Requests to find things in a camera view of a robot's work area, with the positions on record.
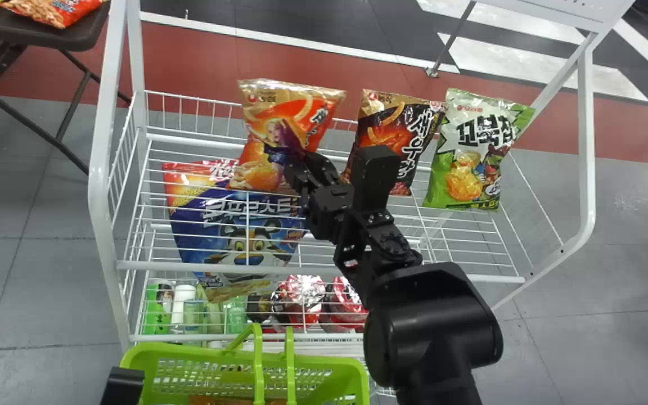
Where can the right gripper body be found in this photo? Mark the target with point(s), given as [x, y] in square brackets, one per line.
[328, 211]

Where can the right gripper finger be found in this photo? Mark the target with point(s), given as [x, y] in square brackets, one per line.
[324, 169]
[298, 177]

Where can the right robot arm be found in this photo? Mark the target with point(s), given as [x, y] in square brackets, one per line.
[431, 332]

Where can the orange snack packet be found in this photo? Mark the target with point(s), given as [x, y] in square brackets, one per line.
[54, 8]
[284, 121]

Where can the blue cereal bag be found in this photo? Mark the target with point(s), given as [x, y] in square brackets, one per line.
[234, 225]

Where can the black snack packet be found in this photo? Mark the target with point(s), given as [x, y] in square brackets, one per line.
[400, 129]

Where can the red noodle cup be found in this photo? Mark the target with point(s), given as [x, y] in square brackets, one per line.
[298, 298]
[347, 304]

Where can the green snack packet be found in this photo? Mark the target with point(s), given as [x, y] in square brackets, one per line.
[470, 152]

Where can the white bottle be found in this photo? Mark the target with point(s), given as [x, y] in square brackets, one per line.
[182, 304]

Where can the green basket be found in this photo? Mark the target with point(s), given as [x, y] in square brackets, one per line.
[245, 377]

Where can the black side table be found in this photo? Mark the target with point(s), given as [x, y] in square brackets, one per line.
[26, 34]

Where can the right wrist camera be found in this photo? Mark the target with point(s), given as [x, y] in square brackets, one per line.
[375, 174]

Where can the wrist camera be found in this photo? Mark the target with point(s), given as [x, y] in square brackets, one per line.
[375, 174]
[122, 388]

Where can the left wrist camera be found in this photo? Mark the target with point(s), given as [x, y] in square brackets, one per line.
[122, 388]

